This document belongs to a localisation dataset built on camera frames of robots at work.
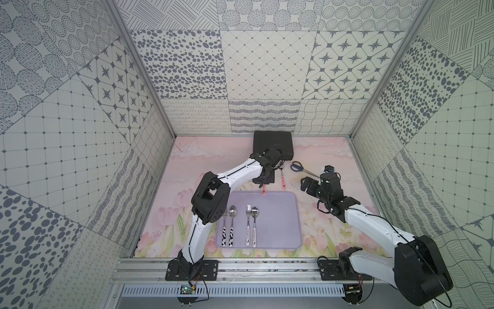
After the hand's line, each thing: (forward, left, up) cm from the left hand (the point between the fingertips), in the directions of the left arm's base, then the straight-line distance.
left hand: (268, 177), depth 94 cm
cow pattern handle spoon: (-16, +17, -6) cm, 24 cm away
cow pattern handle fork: (-27, +20, -6) cm, 34 cm away
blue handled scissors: (+12, -17, -7) cm, 22 cm away
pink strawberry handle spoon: (+2, -8, -7) cm, 11 cm away
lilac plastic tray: (-18, +3, -8) cm, 20 cm away
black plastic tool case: (+28, -9, -3) cm, 30 cm away
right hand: (-5, -19, +2) cm, 20 cm away
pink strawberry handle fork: (-6, +2, -2) cm, 7 cm away
